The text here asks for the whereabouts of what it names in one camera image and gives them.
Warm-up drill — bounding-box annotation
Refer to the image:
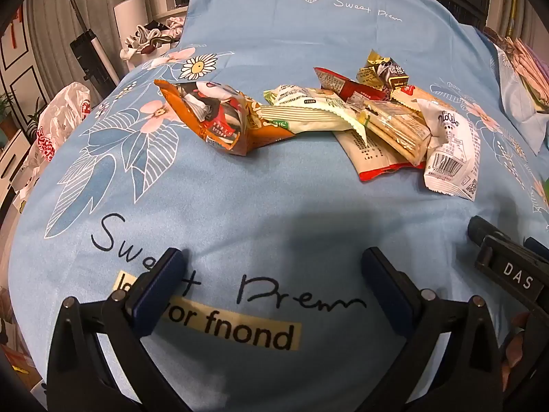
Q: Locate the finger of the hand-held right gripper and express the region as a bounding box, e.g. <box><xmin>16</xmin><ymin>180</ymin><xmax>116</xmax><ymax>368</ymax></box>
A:
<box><xmin>467</xmin><ymin>216</ymin><xmax>522</xmax><ymax>252</ymax></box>
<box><xmin>524</xmin><ymin>236</ymin><xmax>549</xmax><ymax>267</ymax></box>

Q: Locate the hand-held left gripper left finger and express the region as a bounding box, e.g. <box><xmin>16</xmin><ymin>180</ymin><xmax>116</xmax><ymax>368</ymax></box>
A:
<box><xmin>46</xmin><ymin>248</ymin><xmax>189</xmax><ymax>412</ymax></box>

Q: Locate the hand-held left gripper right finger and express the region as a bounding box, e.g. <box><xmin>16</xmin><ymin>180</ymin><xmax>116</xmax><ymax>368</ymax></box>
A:
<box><xmin>361</xmin><ymin>246</ymin><xmax>505</xmax><ymax>412</ymax></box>

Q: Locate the gold candy packet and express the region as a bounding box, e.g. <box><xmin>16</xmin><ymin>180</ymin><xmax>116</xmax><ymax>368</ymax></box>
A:
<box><xmin>357</xmin><ymin>50</ymin><xmax>389</xmax><ymax>87</ymax></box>

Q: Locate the red snack packet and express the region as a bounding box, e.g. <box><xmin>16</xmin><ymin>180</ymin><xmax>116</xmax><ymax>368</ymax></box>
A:
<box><xmin>313</xmin><ymin>67</ymin><xmax>389</xmax><ymax>100</ymax></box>

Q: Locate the person's right hand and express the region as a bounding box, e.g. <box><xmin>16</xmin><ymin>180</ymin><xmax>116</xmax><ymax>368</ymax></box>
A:
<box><xmin>500</xmin><ymin>311</ymin><xmax>535</xmax><ymax>380</ymax></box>

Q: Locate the white barcode snack packet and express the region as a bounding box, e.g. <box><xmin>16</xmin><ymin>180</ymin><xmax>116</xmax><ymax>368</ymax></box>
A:
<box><xmin>415</xmin><ymin>98</ymin><xmax>482</xmax><ymax>202</ymax></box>

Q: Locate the clear cracker packet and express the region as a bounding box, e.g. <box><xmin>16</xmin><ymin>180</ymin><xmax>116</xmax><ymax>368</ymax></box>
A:
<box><xmin>356</xmin><ymin>99</ymin><xmax>432</xmax><ymax>167</ymax></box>

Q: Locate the blue floral bedsheet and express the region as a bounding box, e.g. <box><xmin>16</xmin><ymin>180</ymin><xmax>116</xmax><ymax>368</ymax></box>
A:
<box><xmin>9</xmin><ymin>0</ymin><xmax>549</xmax><ymax>412</ymax></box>

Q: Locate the white packet with red edge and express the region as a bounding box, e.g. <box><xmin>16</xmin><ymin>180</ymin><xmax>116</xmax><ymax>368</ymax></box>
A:
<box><xmin>334</xmin><ymin>129</ymin><xmax>423</xmax><ymax>181</ymax></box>

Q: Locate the light blue pillowcase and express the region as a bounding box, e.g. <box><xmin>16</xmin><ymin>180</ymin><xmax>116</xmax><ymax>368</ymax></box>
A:
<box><xmin>489</xmin><ymin>38</ymin><xmax>549</xmax><ymax>155</ymax></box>

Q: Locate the orange and white snack packet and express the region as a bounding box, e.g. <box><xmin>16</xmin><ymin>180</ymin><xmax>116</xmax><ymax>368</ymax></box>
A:
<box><xmin>389</xmin><ymin>83</ymin><xmax>436</xmax><ymax>108</ymax></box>

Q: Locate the pink striped cloth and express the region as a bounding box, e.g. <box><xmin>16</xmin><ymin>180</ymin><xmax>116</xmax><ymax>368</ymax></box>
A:
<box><xmin>502</xmin><ymin>36</ymin><xmax>549</xmax><ymax>108</ymax></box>

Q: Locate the dark brown candy packet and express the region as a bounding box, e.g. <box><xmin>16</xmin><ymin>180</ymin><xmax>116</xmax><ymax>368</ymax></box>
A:
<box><xmin>377</xmin><ymin>61</ymin><xmax>410</xmax><ymax>91</ymax></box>

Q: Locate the orange snack bag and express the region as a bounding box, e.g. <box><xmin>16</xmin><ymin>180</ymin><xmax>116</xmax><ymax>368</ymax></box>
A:
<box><xmin>153</xmin><ymin>78</ymin><xmax>296</xmax><ymax>156</ymax></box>

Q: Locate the green and white snack wrapper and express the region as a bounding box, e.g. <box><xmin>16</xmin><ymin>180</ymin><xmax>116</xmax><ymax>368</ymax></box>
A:
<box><xmin>261</xmin><ymin>85</ymin><xmax>370</xmax><ymax>147</ymax></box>

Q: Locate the white cabinet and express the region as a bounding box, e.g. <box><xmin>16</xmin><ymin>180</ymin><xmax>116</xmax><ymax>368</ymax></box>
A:
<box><xmin>0</xmin><ymin>129</ymin><xmax>33</xmax><ymax>211</ymax></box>

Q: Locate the white and red plastic bag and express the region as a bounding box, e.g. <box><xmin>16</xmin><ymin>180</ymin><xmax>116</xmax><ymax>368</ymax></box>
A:
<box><xmin>13</xmin><ymin>81</ymin><xmax>93</xmax><ymax>200</ymax></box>

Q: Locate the potted plant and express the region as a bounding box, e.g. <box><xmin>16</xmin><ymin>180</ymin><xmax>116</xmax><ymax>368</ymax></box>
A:
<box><xmin>26</xmin><ymin>99</ymin><xmax>46</xmax><ymax>138</ymax></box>
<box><xmin>0</xmin><ymin>92</ymin><xmax>20</xmax><ymax>138</ymax></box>

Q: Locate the upright vacuum cleaner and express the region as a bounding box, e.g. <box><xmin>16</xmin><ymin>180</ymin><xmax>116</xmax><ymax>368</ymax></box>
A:
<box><xmin>48</xmin><ymin>0</ymin><xmax>121</xmax><ymax>99</ymax></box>

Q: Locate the pile of clothes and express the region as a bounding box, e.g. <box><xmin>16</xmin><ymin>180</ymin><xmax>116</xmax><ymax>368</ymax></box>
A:
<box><xmin>120</xmin><ymin>16</ymin><xmax>187</xmax><ymax>63</ymax></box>

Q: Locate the framed wall picture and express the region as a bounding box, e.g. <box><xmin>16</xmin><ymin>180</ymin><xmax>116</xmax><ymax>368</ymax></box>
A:
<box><xmin>9</xmin><ymin>65</ymin><xmax>44</xmax><ymax>112</ymax></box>

